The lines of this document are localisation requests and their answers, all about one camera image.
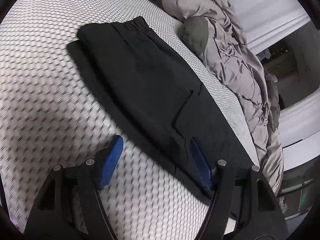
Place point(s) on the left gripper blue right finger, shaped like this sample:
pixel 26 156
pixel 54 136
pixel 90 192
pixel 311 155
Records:
pixel 258 215

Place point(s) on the black pants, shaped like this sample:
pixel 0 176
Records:
pixel 155 97

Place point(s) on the white honeycomb mattress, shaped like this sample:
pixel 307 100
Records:
pixel 49 117

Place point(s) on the grey rumpled duvet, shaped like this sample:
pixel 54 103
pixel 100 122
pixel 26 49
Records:
pixel 212 31

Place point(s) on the white curtain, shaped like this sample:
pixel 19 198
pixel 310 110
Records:
pixel 284 34

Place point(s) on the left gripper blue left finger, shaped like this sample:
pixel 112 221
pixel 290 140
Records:
pixel 53 214

